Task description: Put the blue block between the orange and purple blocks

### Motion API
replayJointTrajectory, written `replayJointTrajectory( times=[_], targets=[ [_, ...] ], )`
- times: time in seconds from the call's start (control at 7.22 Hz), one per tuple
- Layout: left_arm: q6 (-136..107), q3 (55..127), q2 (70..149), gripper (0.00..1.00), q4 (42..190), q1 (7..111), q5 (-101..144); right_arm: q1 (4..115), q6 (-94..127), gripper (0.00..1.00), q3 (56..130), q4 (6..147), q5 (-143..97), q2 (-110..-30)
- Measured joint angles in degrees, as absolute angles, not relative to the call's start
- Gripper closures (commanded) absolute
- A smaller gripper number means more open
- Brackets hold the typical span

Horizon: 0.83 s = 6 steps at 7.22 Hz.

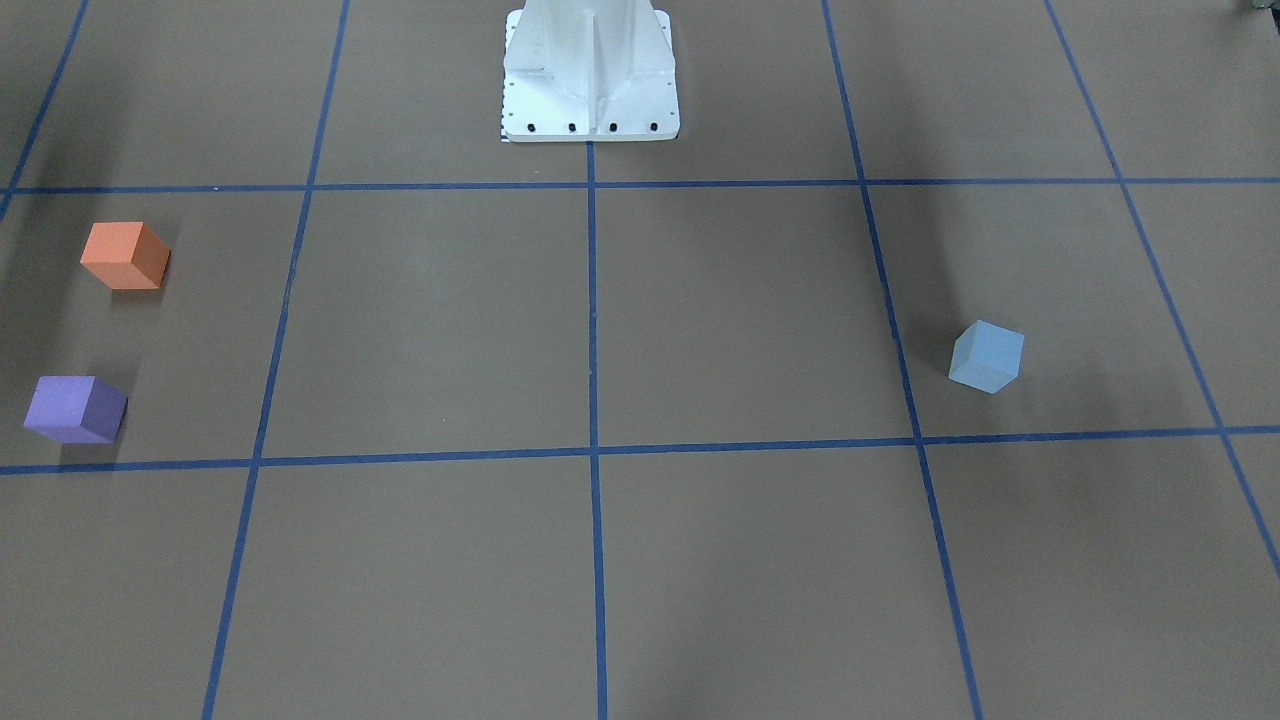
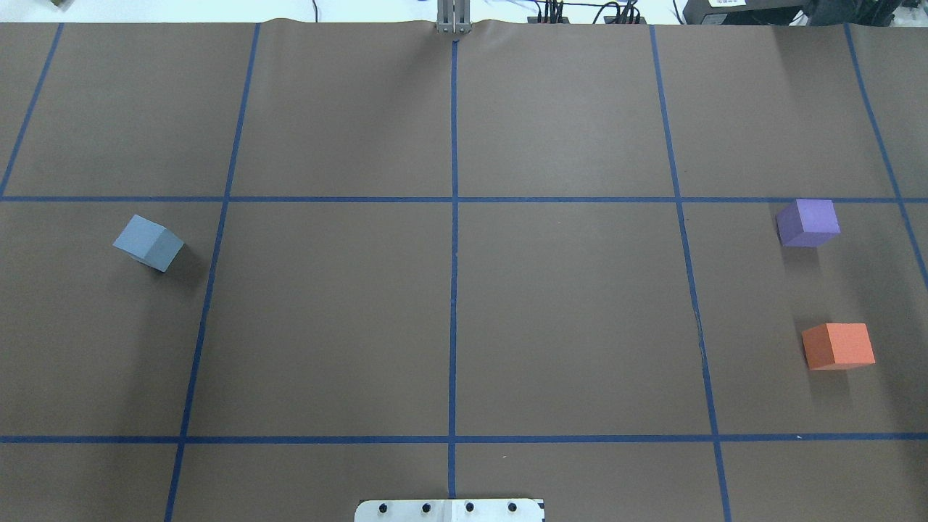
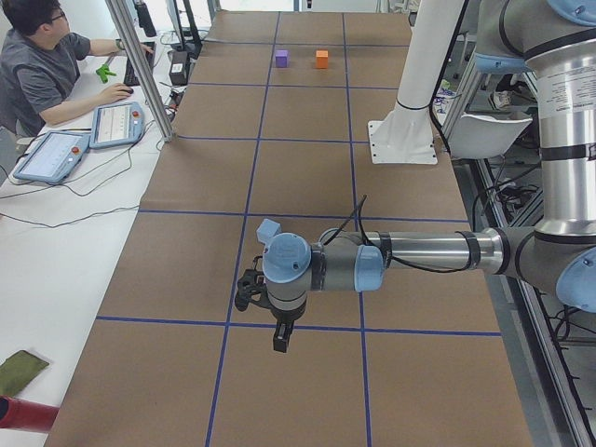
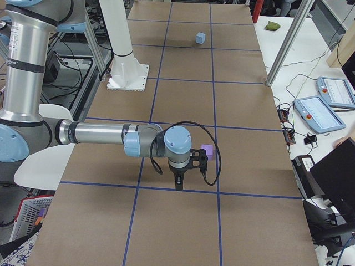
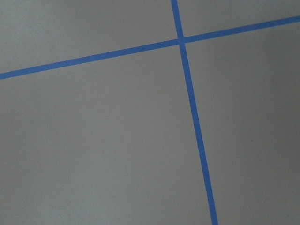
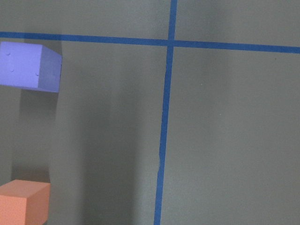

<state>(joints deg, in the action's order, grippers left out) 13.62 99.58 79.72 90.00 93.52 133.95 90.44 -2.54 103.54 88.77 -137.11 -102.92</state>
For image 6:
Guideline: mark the purple foam block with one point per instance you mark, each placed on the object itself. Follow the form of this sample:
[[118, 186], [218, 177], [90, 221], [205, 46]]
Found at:
[[30, 67]]

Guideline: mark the orange foam block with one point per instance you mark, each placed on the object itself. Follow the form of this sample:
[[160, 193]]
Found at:
[[24, 202]]

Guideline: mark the blue tape line crosswise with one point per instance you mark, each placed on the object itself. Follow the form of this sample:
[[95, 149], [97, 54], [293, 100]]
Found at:
[[152, 42]]

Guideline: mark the blue tape line lengthwise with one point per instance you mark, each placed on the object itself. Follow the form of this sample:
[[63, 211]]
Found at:
[[165, 112]]

